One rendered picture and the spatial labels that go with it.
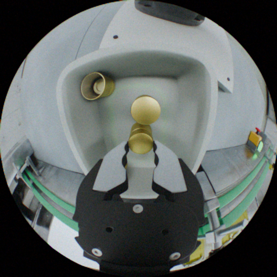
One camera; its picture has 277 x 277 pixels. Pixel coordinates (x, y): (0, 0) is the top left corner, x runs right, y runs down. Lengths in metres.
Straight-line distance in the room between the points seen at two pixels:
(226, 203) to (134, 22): 0.37
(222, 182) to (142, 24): 0.32
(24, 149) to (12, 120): 2.83
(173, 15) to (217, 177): 0.32
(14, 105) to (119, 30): 3.56
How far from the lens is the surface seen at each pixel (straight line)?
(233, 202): 0.24
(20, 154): 0.74
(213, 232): 0.16
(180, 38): 0.19
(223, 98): 0.26
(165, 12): 0.21
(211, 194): 0.18
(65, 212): 0.35
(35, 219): 0.88
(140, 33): 0.18
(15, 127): 3.51
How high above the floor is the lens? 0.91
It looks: 61 degrees down
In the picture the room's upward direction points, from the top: 175 degrees counter-clockwise
